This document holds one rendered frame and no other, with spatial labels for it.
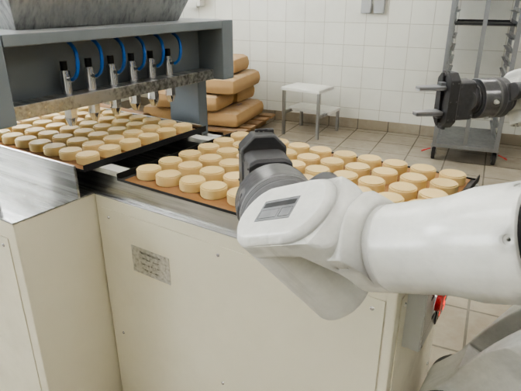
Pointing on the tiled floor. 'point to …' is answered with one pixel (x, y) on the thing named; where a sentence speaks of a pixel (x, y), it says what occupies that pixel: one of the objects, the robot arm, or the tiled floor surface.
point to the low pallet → (244, 124)
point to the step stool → (309, 105)
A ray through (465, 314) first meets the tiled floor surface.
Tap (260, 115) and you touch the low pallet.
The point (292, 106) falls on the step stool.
